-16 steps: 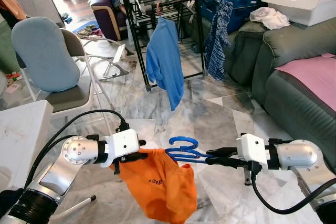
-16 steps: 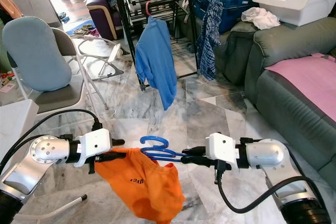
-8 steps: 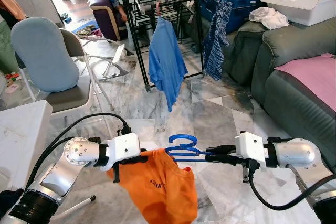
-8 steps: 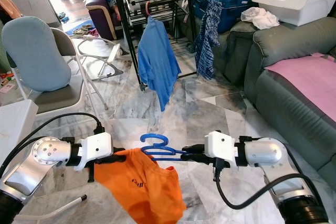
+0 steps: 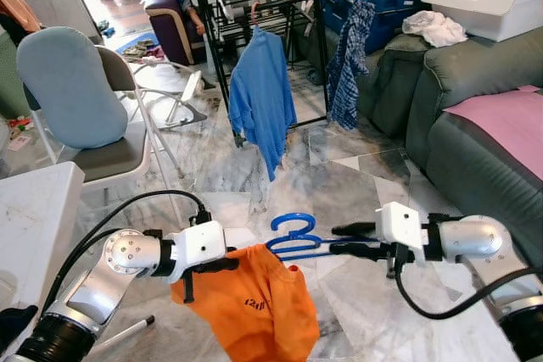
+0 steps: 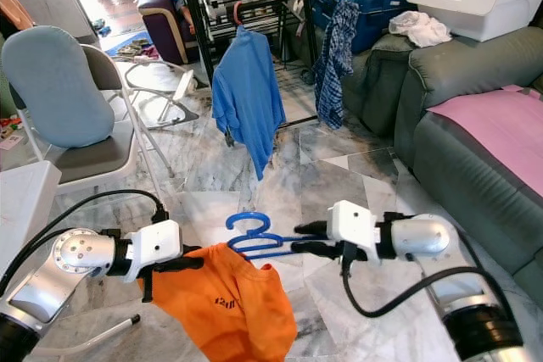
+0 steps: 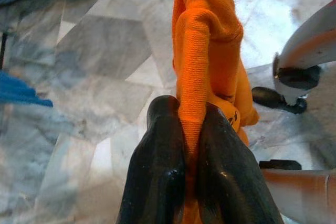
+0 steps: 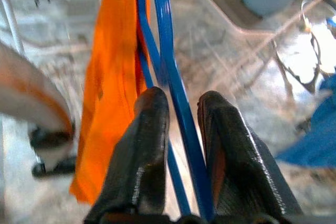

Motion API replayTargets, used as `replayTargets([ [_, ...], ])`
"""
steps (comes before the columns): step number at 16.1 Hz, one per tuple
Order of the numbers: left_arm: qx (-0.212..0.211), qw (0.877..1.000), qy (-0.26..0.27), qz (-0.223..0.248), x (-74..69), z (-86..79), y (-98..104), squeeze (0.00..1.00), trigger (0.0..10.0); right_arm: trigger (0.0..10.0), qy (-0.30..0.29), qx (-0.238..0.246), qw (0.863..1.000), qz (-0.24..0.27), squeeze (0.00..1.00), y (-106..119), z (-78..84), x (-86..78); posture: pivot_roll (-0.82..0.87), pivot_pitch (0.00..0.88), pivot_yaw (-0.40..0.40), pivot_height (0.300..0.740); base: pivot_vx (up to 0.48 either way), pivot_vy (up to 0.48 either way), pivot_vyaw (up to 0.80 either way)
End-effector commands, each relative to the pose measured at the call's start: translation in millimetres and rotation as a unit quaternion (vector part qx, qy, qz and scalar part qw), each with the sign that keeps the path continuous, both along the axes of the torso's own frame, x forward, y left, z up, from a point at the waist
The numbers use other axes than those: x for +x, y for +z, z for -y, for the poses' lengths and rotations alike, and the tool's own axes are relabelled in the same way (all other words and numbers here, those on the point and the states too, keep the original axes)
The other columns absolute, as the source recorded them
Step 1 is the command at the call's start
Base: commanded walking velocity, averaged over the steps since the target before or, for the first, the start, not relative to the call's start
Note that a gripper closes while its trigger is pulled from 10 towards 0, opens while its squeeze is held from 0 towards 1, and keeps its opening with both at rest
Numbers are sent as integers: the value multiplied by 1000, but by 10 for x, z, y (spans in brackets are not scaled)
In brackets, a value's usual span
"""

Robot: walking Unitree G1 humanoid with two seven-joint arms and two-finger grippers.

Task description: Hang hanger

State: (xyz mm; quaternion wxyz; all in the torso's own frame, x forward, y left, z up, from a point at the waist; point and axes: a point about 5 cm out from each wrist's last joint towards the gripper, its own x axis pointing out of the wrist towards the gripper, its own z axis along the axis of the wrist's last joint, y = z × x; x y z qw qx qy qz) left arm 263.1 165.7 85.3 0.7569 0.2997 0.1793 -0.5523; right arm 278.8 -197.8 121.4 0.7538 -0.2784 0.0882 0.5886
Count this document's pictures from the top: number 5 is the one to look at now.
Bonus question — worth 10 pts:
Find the white crumpled cloth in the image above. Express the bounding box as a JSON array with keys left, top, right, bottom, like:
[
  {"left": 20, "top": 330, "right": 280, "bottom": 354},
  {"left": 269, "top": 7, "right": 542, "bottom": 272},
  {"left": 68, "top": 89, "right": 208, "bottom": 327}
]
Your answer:
[{"left": 401, "top": 10, "right": 468, "bottom": 48}]

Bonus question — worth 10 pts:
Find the red hanger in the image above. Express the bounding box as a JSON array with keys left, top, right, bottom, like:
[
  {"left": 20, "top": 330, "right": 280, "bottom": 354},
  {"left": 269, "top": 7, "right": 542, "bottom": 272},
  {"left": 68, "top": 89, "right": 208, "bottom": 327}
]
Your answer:
[{"left": 248, "top": 2, "right": 263, "bottom": 31}]

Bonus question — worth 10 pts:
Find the pink cloth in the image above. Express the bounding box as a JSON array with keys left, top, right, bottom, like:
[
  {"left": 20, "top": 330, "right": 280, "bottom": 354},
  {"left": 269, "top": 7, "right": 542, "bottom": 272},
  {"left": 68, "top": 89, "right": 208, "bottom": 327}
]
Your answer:
[{"left": 444, "top": 85, "right": 543, "bottom": 179}]

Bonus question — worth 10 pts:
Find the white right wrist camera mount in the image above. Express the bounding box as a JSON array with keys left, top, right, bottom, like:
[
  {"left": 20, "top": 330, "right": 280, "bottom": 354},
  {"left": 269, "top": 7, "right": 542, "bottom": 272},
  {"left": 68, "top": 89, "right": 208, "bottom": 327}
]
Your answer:
[{"left": 376, "top": 203, "right": 426, "bottom": 254}]

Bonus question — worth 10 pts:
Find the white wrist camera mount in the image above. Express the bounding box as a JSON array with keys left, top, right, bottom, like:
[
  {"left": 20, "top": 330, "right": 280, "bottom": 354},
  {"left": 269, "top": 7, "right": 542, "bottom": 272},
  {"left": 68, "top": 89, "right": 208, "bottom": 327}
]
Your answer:
[
  {"left": 376, "top": 203, "right": 426, "bottom": 254},
  {"left": 165, "top": 220, "right": 228, "bottom": 284}
]

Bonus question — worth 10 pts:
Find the green sofa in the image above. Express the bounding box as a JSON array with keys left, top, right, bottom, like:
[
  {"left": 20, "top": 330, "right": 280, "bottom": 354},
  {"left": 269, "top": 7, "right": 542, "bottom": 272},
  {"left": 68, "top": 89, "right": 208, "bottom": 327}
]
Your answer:
[{"left": 356, "top": 27, "right": 543, "bottom": 271}]

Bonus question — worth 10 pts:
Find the white tubular frame seat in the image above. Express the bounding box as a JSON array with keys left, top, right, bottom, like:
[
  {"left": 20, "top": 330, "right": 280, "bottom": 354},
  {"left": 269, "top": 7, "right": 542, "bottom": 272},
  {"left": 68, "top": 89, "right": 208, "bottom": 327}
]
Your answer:
[{"left": 126, "top": 55, "right": 209, "bottom": 131}]

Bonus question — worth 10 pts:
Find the orange shirt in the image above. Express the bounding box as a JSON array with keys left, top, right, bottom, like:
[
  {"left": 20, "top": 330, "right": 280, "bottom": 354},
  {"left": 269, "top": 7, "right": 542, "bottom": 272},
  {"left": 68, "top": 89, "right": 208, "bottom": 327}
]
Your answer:
[{"left": 170, "top": 243, "right": 322, "bottom": 362}]

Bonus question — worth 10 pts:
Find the black drying rack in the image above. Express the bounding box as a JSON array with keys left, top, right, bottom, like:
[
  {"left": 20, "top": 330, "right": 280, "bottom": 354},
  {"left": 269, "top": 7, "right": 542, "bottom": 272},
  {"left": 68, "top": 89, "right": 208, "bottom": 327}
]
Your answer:
[{"left": 185, "top": 0, "right": 378, "bottom": 148}]

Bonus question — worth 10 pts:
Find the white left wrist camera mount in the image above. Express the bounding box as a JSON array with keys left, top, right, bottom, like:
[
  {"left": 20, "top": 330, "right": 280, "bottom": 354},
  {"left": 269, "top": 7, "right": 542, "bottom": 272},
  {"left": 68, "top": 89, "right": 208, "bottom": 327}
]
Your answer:
[{"left": 165, "top": 220, "right": 228, "bottom": 284}]

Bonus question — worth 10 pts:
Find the white folding table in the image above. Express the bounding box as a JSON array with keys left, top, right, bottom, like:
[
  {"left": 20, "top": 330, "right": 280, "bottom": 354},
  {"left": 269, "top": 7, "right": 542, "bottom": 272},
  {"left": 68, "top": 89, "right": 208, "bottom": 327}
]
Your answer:
[{"left": 0, "top": 161, "right": 157, "bottom": 356}]

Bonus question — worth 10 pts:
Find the blue plaid shirt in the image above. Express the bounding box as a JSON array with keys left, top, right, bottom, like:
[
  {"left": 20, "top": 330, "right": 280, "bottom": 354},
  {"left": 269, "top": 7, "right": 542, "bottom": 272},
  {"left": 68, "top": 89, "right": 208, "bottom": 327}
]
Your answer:
[{"left": 327, "top": 0, "right": 377, "bottom": 131}]

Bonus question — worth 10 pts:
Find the purple armchair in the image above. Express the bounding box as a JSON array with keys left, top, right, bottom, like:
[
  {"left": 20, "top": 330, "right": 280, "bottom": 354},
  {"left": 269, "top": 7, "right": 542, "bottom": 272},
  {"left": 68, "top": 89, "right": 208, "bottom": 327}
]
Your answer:
[{"left": 144, "top": 0, "right": 210, "bottom": 67}]

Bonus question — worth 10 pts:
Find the blue plastic hanger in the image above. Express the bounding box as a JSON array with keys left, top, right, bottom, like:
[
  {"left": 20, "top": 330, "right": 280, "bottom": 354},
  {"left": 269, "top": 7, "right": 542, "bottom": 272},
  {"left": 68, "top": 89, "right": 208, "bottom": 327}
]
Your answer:
[{"left": 266, "top": 212, "right": 384, "bottom": 263}]

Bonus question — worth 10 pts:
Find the light blue cushion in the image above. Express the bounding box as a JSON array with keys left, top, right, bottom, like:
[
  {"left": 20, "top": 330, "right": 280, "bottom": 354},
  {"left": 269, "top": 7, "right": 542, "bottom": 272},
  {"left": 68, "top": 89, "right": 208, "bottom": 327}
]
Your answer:
[{"left": 16, "top": 26, "right": 129, "bottom": 150}]

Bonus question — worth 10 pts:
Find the white folding chair grey seat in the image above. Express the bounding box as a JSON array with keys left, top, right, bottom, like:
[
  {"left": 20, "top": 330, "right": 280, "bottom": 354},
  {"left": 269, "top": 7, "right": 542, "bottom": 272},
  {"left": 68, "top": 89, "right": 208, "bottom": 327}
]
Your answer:
[{"left": 25, "top": 44, "right": 185, "bottom": 229}]

